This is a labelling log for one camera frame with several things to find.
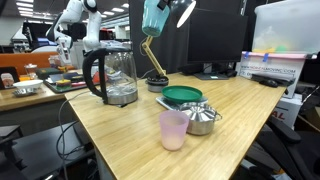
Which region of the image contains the orange partition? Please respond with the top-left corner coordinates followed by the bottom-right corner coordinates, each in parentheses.
top-left (0, 51), bottom-right (61, 76)

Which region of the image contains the white box with red letters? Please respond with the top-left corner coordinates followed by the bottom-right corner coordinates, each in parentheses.
top-left (271, 94), bottom-right (303, 131)

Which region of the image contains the clear plastic storage bin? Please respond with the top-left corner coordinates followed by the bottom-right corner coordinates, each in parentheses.
top-left (251, 0), bottom-right (320, 56)

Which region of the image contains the grey kettle power cable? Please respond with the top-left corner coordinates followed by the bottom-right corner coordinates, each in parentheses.
top-left (54, 91), bottom-right (98, 180)

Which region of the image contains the glass jar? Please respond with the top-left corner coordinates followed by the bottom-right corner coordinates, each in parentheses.
top-left (23, 63), bottom-right (38, 79)

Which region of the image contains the black tray with items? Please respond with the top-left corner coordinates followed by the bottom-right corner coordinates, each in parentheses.
top-left (43, 71), bottom-right (101, 94)

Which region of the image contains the steel pot with lid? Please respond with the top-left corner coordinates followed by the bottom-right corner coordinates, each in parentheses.
top-left (179, 102), bottom-right (223, 137)

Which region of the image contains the white printed cardboard box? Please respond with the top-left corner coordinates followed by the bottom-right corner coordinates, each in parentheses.
top-left (238, 51), bottom-right (308, 99)

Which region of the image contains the black office chair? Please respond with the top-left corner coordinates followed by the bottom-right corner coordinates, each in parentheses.
top-left (246, 116), bottom-right (320, 180)

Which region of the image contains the translucent pink plastic cup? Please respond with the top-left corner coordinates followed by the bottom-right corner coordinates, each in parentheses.
top-left (158, 110), bottom-right (190, 152)

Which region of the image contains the white bowl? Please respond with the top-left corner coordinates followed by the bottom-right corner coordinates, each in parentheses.
top-left (13, 79), bottom-right (44, 91)

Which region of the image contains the glass kettle with black handle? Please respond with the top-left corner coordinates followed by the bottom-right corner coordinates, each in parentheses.
top-left (82, 48), bottom-right (139, 107)

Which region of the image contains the green plastic plate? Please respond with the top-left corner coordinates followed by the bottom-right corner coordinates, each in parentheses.
top-left (161, 85), bottom-right (204, 104)

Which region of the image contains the black low platform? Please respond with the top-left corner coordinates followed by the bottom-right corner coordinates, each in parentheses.
top-left (0, 123), bottom-right (96, 180)

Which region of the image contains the black computer mouse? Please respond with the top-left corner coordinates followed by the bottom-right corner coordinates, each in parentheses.
top-left (259, 79), bottom-right (279, 89)

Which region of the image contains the black computer monitor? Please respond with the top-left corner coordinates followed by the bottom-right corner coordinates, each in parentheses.
top-left (186, 9), bottom-right (249, 82)

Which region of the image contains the translucent blue plastic cup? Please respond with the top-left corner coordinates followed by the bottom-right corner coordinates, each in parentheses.
top-left (141, 0), bottom-right (171, 38)

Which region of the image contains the small steel tray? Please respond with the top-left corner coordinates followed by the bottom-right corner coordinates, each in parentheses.
top-left (12, 87), bottom-right (39, 98)

